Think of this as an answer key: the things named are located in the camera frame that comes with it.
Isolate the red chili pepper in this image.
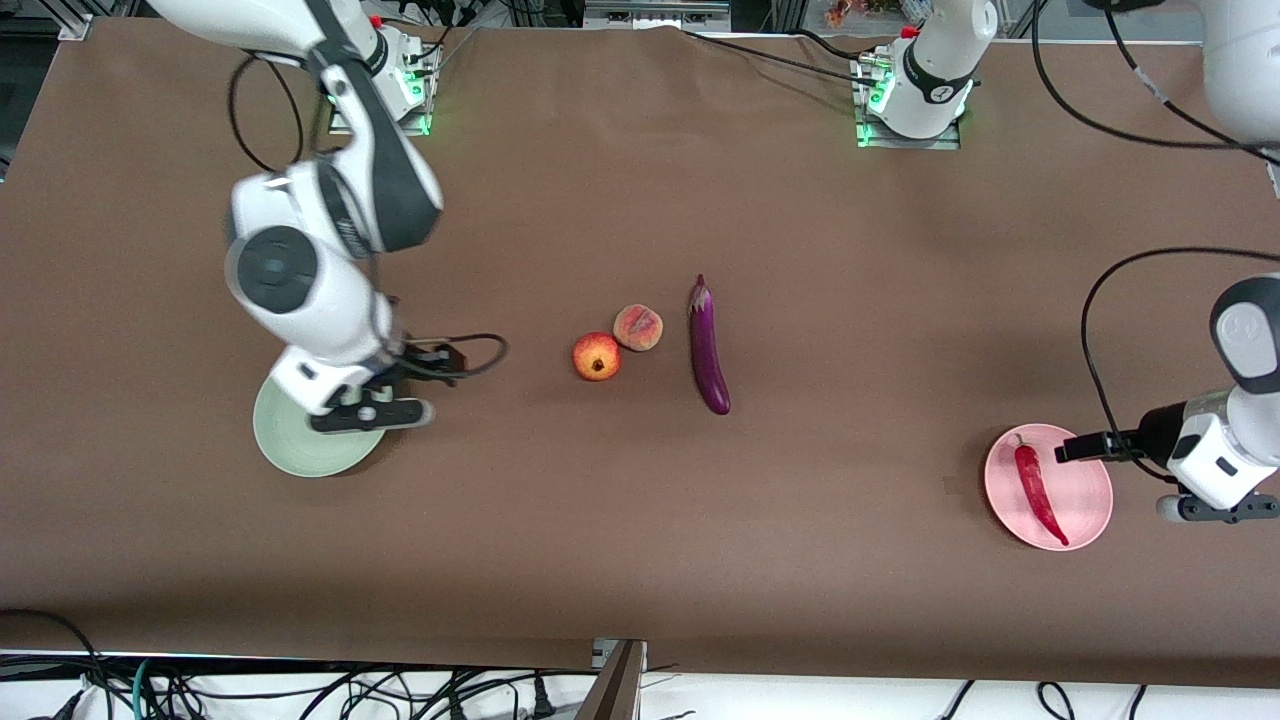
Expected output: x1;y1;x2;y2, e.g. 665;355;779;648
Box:
1013;433;1071;548

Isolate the red pomegranate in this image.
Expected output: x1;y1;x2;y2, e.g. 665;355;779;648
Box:
572;332;622;382

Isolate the pink orange peach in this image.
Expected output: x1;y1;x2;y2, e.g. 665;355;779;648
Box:
613;304;664;352

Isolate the long purple eggplant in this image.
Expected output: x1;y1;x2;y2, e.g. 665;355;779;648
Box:
688;274;732;416

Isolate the pink round plate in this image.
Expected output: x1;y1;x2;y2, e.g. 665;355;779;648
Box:
984;423;1114;552

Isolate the pale green round plate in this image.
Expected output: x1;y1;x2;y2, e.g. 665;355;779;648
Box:
252;370;391;478

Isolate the brown table cover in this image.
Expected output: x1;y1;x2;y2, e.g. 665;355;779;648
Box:
0;18;1280;689

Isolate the grey socket box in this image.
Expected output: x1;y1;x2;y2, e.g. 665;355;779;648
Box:
583;0;731;31

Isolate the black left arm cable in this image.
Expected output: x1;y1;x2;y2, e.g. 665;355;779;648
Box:
1030;0;1280;483

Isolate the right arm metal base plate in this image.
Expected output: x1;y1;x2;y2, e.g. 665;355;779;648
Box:
328;45;433;136

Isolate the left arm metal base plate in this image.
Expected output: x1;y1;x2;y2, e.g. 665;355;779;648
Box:
855;55;963;151

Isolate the black looped floor cable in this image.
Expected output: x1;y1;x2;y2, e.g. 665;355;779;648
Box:
0;608;113;720

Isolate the metal profile post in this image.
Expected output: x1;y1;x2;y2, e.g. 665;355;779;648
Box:
578;638;648;720

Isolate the teal cable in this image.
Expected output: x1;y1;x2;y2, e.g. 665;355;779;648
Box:
128;657;158;720

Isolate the aluminium frame bar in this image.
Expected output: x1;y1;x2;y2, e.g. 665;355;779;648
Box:
55;0;151;41

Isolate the long black table cable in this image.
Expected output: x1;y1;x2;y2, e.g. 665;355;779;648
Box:
680;28;881;91

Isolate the short black table cable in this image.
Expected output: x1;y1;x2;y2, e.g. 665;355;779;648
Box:
790;28;873;63

